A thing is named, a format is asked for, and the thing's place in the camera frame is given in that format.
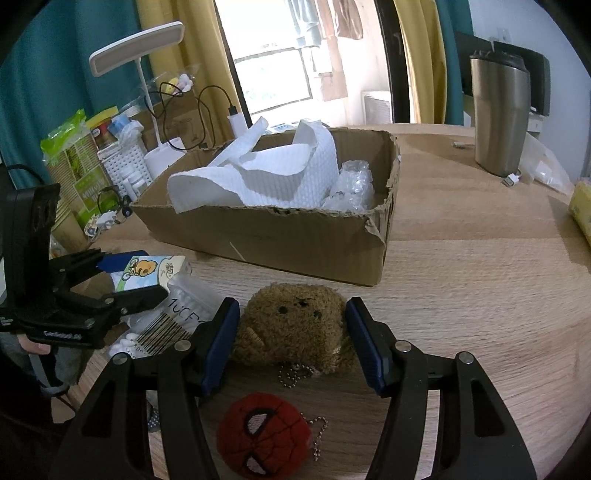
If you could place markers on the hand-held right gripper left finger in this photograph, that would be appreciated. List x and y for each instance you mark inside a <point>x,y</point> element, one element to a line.
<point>221,341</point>

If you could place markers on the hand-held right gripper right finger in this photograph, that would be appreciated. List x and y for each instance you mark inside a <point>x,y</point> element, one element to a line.
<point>364,341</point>

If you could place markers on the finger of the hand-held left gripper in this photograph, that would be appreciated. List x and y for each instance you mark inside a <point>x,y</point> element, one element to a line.
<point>113,262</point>
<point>138,300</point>

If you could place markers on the cartoon print tissue pack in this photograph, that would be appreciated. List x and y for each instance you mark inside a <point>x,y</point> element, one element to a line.
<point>147,272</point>

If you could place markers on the cardboard box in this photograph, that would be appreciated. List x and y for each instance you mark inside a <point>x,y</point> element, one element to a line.
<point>277,240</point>

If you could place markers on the person's left hand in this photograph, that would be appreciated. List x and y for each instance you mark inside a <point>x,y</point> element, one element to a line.
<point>33,347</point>

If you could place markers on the clear cotton swab box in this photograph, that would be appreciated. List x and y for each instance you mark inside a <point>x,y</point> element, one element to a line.
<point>184,309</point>

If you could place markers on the white pill bottle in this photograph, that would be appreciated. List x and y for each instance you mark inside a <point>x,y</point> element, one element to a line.
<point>134,182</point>

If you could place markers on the green paper cup pack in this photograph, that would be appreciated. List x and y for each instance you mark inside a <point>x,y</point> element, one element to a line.
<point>78,184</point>

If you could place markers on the white perforated basket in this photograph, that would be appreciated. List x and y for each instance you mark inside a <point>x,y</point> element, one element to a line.
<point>120,161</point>

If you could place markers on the small brown jar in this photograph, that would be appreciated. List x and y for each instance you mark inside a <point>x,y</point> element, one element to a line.
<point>105,134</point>

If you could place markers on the yellow green sponge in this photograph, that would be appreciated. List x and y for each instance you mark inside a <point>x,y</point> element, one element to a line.
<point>104,115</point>

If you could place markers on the clear bubble wrap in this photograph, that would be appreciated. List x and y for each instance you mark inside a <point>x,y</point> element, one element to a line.
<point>351,184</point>

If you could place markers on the tall cardboard carton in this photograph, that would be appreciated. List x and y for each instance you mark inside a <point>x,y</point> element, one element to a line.
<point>184,120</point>

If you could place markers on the white paper towel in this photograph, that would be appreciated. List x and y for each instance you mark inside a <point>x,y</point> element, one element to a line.
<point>277,184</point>

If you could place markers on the white charger plug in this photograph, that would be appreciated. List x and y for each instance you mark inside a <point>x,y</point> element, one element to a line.
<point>240,124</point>

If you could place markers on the yellow duck toy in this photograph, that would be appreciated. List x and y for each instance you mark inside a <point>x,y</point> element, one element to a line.
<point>178,84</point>

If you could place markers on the teal curtain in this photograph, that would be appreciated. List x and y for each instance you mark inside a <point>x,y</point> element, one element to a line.
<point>450,16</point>
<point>46,69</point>

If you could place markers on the white usb plug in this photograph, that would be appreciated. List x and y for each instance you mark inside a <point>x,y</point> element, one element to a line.
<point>510,180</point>

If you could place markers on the white desk lamp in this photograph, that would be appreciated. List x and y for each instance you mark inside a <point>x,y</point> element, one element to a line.
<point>138,46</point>

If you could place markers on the white slatted balcony unit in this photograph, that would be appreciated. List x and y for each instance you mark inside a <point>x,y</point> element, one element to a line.
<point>376,108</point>

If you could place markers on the yellow curtain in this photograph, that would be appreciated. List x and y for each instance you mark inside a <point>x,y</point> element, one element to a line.
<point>415,60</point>
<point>194,37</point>

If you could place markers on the yellow tissue pack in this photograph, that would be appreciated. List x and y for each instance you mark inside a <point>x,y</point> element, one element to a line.
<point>581,212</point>

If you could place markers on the clear plastic bag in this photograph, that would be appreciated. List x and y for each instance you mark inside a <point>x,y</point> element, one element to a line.
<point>545,161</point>

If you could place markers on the steel travel mug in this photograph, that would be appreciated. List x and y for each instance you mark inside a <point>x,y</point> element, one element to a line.
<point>501,115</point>

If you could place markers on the black monitor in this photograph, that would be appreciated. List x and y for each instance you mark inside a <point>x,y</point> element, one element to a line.
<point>471,64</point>
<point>538,78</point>

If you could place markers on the grey hanging shirt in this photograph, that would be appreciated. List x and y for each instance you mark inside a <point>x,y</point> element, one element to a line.
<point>304,23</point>

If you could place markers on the beige hanging shirt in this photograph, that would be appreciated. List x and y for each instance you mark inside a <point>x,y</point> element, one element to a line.
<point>348,18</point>

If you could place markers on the black door frame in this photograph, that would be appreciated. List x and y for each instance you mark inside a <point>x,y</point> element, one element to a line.
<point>392,60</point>

